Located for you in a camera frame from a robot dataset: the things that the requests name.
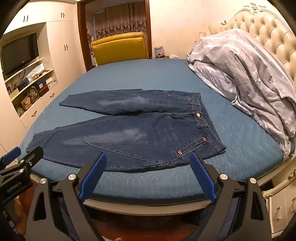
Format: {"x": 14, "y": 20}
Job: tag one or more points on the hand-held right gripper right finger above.
{"x": 203, "y": 178}

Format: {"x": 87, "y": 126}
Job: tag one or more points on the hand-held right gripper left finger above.
{"x": 92, "y": 178}

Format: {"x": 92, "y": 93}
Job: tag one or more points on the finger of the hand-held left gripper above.
{"x": 31, "y": 157}
{"x": 12, "y": 155}

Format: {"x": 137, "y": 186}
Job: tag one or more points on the blue denim pants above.
{"x": 138, "y": 139}

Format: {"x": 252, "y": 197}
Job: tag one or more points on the brown paper bag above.
{"x": 25, "y": 103}

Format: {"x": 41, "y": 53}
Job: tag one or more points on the green plastic bag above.
{"x": 33, "y": 95}

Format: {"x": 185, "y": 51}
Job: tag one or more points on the dark blue box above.
{"x": 42, "y": 84}

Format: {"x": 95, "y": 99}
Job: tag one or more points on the cream nightstand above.
{"x": 279, "y": 208}

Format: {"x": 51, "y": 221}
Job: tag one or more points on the white flat box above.
{"x": 34, "y": 71}

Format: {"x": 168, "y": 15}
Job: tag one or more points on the white built-in wardrobe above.
{"x": 64, "y": 69}

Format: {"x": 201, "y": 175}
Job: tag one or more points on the black flat television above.
{"x": 18, "y": 53}

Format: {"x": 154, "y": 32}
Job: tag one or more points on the bed with blue quilted cover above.
{"x": 138, "y": 74}

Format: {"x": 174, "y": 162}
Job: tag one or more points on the grey star-print duvet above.
{"x": 242, "y": 69}

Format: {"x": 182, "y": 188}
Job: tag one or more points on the small white device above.
{"x": 174, "y": 56}

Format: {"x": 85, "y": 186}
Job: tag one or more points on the yellow headboard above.
{"x": 120, "y": 48}

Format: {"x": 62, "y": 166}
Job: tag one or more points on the small framed picture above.
{"x": 159, "y": 52}

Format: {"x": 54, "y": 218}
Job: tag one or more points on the patterned brown curtain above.
{"x": 120, "y": 20}

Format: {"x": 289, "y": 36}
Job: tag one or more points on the cream tufted headboard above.
{"x": 266, "y": 20}

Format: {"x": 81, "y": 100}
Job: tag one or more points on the dark wooden door frame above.
{"x": 81, "y": 34}

